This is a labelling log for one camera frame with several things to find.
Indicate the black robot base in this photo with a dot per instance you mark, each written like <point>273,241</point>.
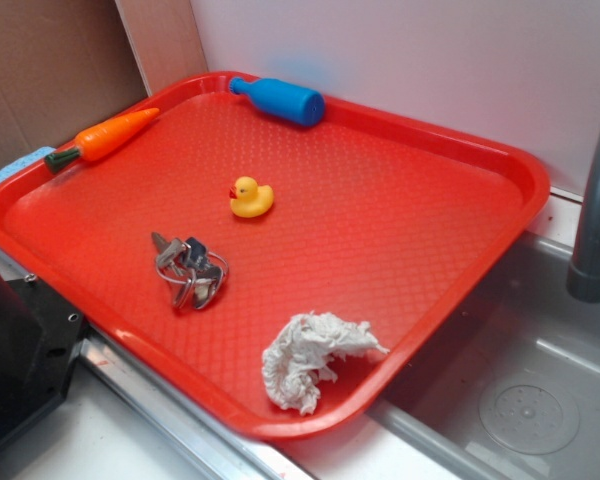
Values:
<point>40,339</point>

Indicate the crumpled white paper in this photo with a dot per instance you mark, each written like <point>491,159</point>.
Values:
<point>300,356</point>

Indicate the yellow rubber duck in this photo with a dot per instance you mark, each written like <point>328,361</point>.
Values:
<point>248,199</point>

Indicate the red plastic tray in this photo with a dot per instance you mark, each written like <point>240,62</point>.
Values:
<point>376,218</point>

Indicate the bunch of silver keys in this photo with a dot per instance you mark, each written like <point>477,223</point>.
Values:
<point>194,273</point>

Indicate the blue toy bottle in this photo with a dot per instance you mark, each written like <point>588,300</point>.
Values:
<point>300,105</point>

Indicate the orange toy carrot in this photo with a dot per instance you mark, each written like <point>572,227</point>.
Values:
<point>98,141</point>

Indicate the grey toy sink basin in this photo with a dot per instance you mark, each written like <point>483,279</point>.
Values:
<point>509,386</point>

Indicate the brown cardboard panel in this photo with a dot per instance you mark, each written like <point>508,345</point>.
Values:
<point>64,66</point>

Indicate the blue sponge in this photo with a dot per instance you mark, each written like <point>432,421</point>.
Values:
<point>23,162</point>

